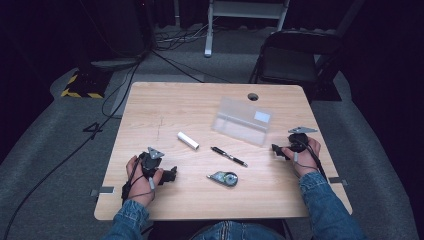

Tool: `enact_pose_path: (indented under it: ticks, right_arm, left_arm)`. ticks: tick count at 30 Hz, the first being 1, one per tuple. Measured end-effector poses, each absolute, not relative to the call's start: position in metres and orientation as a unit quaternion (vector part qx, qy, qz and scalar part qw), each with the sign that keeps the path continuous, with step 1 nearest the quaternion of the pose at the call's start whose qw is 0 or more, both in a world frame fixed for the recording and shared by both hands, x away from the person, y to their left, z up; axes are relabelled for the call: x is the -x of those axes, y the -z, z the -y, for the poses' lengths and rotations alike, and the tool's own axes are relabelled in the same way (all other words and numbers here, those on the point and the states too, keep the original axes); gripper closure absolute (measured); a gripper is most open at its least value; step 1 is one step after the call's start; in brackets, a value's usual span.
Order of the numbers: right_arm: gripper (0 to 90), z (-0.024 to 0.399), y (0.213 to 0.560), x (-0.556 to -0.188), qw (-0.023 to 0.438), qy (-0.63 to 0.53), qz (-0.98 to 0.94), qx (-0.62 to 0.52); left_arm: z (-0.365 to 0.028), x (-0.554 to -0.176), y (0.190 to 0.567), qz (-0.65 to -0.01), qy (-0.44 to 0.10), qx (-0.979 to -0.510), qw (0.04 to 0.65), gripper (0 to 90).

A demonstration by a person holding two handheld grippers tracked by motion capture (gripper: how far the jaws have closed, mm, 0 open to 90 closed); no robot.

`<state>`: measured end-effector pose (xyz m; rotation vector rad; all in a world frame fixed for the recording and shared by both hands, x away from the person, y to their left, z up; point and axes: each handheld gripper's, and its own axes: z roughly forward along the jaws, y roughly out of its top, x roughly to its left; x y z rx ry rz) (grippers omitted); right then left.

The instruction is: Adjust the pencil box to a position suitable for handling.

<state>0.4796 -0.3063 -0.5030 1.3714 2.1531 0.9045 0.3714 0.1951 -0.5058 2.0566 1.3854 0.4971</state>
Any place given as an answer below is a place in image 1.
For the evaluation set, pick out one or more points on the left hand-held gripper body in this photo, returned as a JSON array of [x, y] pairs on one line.
[[150, 163]]

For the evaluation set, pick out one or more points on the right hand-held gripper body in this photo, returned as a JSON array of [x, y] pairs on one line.
[[298, 143]]

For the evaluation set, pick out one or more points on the white cylindrical glue stick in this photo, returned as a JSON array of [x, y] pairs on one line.
[[188, 140]]

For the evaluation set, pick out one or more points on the clear plastic pencil case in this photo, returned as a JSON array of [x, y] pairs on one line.
[[241, 121]]

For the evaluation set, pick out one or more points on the black pen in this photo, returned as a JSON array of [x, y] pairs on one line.
[[228, 156]]

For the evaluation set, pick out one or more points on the grey correction tape dispenser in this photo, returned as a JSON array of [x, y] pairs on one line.
[[224, 178]]

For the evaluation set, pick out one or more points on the person's right hand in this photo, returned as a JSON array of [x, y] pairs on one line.
[[306, 161]]

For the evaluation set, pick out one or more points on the person's left hand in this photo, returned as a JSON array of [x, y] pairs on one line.
[[141, 188]]

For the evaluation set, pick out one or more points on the grey tape strip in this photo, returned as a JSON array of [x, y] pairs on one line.
[[103, 190], [337, 181]]

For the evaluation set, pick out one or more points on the black folding chair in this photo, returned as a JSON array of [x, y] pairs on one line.
[[293, 63]]

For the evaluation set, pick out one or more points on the person's legs in jeans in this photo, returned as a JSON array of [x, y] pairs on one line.
[[236, 231]]

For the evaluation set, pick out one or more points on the black yellow striped base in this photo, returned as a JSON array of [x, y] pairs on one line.
[[85, 85]]

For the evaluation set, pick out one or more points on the dark equipment stand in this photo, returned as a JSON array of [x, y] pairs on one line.
[[123, 36]]

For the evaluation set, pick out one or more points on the white metal stand frame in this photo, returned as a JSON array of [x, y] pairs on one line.
[[245, 10]]

